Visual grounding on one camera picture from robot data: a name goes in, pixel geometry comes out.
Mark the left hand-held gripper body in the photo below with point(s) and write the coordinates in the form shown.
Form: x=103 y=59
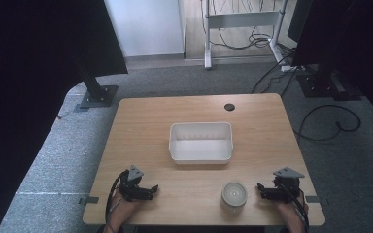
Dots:
x=131 y=186

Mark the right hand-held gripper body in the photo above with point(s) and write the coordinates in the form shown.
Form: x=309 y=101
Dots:
x=287 y=186

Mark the person's left hand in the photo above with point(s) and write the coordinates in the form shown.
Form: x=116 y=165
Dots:
x=123 y=204

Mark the person's right hand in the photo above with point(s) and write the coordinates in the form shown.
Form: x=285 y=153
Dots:
x=289 y=208

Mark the grey tape strip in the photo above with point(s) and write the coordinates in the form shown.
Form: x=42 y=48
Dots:
x=89 y=200
x=317 y=199

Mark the white rectangular plastic bin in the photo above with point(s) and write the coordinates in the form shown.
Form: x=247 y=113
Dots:
x=200 y=149

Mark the black table grommet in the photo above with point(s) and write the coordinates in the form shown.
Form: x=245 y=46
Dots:
x=229 y=107

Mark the black stand with wide base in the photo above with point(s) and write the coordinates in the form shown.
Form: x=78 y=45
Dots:
x=323 y=84

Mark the white power strip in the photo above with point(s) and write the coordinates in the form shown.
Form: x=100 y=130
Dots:
x=288 y=68

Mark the black curtain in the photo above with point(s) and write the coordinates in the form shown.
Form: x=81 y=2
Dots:
x=353 y=39
x=29 y=64

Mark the black stand with base plate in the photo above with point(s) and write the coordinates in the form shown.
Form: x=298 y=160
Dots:
x=94 y=87

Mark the white desk frame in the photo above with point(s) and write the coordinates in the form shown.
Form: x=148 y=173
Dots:
x=243 y=19

